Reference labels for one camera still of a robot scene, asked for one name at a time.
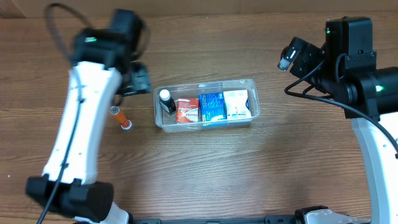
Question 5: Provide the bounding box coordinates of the orange pill bottle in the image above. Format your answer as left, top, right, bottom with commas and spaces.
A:
109, 106, 132, 130

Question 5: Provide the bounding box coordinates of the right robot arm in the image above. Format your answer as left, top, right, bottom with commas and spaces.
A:
278, 17, 397, 223

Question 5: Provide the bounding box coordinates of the blue medicine box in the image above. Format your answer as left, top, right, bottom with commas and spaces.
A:
199, 92, 226, 121

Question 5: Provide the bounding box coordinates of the white medicine box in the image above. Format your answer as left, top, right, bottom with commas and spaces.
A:
223, 90, 252, 120

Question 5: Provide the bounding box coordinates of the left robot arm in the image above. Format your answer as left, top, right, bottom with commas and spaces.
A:
25, 4, 152, 223

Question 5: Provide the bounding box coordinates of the red medicine box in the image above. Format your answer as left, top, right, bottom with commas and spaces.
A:
177, 98, 199, 123

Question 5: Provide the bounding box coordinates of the clear plastic container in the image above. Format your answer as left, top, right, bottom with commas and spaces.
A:
154, 79, 260, 133

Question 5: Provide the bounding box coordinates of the dark bottle white cap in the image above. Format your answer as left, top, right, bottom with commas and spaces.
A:
159, 89, 177, 114

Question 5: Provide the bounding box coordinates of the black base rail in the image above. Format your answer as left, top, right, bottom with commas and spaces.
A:
129, 215, 300, 224

